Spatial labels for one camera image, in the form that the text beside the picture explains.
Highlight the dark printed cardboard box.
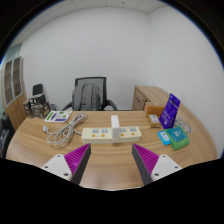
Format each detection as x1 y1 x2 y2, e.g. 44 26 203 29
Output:
22 93 51 119

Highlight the clear printed plastic bag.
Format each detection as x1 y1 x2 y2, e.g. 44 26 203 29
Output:
173 114 194 134

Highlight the orange-brown box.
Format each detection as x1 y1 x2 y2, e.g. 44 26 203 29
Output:
144 101 167 118

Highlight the black mesh office chair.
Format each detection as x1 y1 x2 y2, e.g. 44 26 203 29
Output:
61 76 119 112

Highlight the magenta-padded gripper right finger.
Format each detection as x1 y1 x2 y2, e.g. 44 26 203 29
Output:
131 143 184 186

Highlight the white charger block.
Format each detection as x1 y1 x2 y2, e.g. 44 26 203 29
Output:
110 114 121 143

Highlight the white printed leaflet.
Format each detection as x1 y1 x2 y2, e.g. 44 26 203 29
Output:
44 110 73 123

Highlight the black armchair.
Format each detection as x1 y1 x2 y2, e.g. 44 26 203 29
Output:
0 111 16 158

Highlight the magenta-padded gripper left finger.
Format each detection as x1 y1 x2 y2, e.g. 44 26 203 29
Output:
40 143 92 186

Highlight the wooden side cabinet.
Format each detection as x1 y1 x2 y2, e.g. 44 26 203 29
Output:
131 84 171 112

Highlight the wooden shelf unit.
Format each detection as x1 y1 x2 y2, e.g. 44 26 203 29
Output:
2 55 28 131

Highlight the cream power strip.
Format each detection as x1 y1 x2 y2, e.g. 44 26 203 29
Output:
81 125 143 144

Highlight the teal packet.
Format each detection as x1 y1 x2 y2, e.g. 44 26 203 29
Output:
165 125 188 143

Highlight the purple standing card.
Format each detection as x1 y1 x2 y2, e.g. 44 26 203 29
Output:
158 93 181 130

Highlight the grey backpack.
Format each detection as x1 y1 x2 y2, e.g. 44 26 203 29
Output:
71 83 101 112

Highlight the small white-labelled packet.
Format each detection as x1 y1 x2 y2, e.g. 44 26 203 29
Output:
146 113 162 129

